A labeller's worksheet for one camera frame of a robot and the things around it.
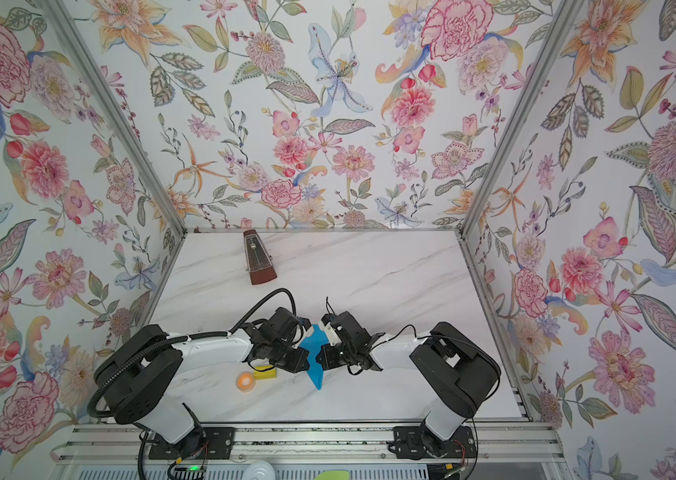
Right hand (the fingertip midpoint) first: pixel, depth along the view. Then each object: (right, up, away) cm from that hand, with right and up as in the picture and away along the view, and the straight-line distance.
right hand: (316, 358), depth 88 cm
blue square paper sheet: (0, +6, -8) cm, 10 cm away
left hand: (-1, -3, -3) cm, 4 cm away
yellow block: (-12, +1, -13) cm, 17 cm away
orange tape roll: (-20, -5, -4) cm, 21 cm away
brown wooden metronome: (-20, +28, +12) cm, 37 cm away
